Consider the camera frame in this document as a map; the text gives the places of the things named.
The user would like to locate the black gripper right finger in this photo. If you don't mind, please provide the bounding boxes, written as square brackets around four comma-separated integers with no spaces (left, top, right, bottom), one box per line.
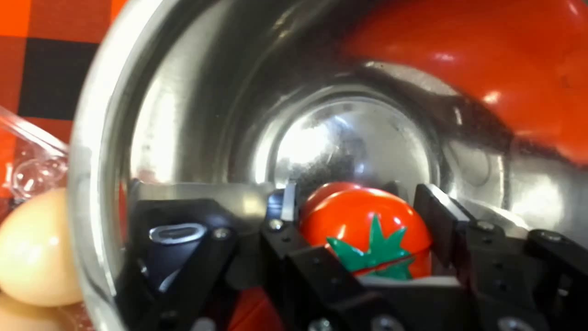
[392,183,588,331]

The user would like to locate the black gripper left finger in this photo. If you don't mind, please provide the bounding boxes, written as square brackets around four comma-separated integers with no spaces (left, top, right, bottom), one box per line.
[116,183,394,331]

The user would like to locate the red toy tomato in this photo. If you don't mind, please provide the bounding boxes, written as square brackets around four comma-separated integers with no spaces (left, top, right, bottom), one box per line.
[298,181,436,284]

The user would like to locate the stainless steel bowl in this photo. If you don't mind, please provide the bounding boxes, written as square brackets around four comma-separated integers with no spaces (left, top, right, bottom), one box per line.
[67,0,588,331]

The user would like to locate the beige egg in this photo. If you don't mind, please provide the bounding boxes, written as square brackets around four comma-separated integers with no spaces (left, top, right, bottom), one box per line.
[0,187,85,310]

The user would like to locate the clear plastic egg carton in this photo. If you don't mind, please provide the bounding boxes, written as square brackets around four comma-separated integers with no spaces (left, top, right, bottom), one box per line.
[0,104,70,209]

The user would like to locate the red black plaid tablecloth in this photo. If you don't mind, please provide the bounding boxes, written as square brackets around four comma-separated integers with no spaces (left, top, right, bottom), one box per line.
[0,0,135,218]

